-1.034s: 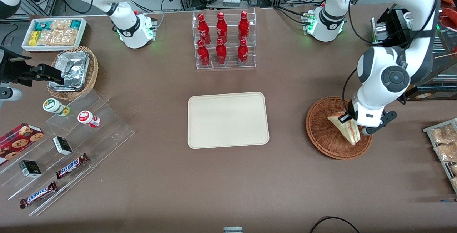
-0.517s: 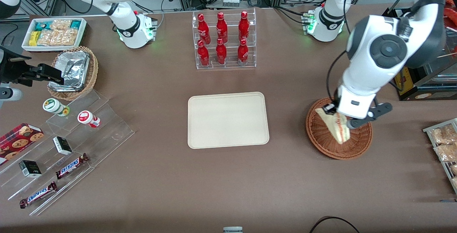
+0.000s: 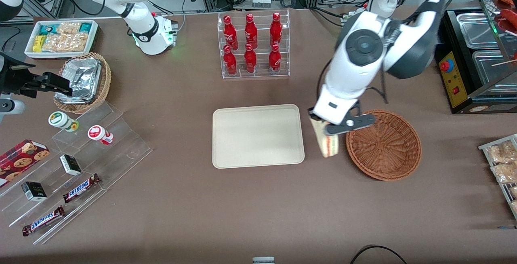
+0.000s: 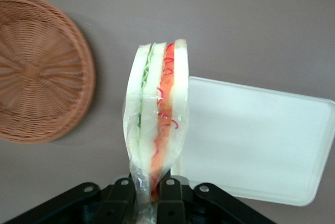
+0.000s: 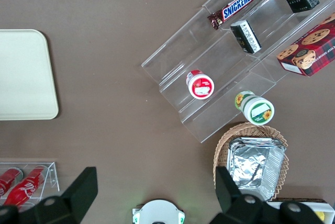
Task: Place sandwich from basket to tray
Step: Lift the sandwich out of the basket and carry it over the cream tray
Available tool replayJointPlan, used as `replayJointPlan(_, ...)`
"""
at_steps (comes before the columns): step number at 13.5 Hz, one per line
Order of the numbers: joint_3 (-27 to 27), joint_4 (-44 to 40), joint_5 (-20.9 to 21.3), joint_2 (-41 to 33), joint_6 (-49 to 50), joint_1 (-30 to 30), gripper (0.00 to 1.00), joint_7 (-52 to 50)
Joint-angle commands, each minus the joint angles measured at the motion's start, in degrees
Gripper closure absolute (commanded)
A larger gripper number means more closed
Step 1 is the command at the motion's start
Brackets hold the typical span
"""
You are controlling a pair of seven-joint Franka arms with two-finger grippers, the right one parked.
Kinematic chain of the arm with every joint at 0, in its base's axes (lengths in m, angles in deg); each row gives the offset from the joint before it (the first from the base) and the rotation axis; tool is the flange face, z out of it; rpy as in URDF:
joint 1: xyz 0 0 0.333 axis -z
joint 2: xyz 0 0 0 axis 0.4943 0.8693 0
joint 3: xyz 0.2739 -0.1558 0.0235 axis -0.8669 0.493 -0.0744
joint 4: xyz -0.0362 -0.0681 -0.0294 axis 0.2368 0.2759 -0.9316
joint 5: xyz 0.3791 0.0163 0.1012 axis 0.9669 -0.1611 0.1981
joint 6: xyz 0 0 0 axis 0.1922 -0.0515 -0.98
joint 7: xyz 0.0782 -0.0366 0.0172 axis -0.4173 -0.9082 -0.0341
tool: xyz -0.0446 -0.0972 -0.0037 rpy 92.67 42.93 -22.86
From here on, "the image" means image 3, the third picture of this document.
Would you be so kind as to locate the Snickers chocolate bar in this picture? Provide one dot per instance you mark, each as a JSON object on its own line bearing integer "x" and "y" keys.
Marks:
{"x": 80, "y": 188}
{"x": 43, "y": 220}

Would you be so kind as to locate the triangular sandwich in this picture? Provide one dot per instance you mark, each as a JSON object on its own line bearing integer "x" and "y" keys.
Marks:
{"x": 328, "y": 148}

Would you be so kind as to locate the clear bag of puffed snacks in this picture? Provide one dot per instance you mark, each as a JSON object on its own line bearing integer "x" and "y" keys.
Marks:
{"x": 76, "y": 41}
{"x": 54, "y": 43}
{"x": 69, "y": 28}

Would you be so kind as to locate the small grey device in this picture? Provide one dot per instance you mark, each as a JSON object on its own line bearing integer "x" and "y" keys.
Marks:
{"x": 263, "y": 260}

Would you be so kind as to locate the small black carton box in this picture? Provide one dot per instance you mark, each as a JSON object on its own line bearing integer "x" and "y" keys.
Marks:
{"x": 70, "y": 165}
{"x": 34, "y": 191}

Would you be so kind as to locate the stainless steel pan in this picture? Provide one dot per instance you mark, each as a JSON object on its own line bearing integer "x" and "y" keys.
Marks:
{"x": 488, "y": 74}
{"x": 478, "y": 33}

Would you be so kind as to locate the light wicker basket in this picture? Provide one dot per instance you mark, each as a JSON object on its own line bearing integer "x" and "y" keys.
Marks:
{"x": 106, "y": 82}

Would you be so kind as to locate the red lidded yogurt cup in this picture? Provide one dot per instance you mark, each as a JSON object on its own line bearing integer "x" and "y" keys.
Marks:
{"x": 96, "y": 132}

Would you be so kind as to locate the stacked aluminium foil containers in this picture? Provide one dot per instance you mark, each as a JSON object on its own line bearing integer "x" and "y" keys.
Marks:
{"x": 83, "y": 78}

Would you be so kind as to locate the teal snack packet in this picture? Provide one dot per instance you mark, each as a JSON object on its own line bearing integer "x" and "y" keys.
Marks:
{"x": 85, "y": 27}
{"x": 47, "y": 28}

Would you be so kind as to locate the black food warmer machine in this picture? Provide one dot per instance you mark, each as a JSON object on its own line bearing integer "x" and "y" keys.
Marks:
{"x": 454, "y": 78}

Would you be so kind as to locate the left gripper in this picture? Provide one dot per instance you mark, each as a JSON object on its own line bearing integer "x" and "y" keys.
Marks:
{"x": 314, "y": 117}

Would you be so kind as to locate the green lidded sunflower cup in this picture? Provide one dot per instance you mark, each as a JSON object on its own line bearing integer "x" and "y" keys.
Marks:
{"x": 58, "y": 119}

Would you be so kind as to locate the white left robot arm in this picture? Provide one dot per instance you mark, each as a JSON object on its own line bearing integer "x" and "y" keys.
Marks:
{"x": 351, "y": 78}

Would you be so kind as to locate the clear acrylic bottle rack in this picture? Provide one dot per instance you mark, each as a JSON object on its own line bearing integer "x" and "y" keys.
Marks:
{"x": 260, "y": 13}

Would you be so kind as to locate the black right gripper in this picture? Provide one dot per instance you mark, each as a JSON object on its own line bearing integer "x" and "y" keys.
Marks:
{"x": 15, "y": 79}

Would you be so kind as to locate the clear acrylic stepped stand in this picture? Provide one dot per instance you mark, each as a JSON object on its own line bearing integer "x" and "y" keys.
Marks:
{"x": 121, "y": 151}

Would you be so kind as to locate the metal snack display tray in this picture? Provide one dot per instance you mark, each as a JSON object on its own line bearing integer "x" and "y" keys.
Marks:
{"x": 484, "y": 146}

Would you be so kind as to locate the yellow snack packet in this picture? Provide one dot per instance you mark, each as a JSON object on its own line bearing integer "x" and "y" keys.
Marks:
{"x": 38, "y": 43}

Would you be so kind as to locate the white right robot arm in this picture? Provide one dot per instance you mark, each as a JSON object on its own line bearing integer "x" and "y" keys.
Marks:
{"x": 139, "y": 15}

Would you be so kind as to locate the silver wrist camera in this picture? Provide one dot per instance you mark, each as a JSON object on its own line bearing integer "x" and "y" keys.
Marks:
{"x": 12, "y": 108}

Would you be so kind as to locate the white power strip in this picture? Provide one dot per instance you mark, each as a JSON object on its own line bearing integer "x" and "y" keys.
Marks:
{"x": 261, "y": 2}

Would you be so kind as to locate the white plastic snack bin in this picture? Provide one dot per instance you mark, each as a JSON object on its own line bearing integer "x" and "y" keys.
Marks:
{"x": 60, "y": 55}

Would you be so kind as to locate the red cola bottle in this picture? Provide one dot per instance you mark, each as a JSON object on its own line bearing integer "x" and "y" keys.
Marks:
{"x": 250, "y": 60}
{"x": 229, "y": 31}
{"x": 274, "y": 60}
{"x": 251, "y": 31}
{"x": 276, "y": 29}
{"x": 230, "y": 62}

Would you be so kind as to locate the brown wicker basket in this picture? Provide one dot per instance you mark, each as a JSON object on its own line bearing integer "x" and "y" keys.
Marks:
{"x": 383, "y": 151}

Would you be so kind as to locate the wooden skewer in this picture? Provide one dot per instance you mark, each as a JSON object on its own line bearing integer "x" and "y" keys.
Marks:
{"x": 505, "y": 62}

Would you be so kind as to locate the cream plastic tray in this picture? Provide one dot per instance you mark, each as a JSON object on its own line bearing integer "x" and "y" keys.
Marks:
{"x": 258, "y": 138}

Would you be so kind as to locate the clear bag of nut snacks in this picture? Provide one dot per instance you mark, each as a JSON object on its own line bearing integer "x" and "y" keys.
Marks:
{"x": 501, "y": 153}
{"x": 505, "y": 173}

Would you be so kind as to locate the red tartan cookie box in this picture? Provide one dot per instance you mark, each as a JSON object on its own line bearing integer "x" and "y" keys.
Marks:
{"x": 20, "y": 159}

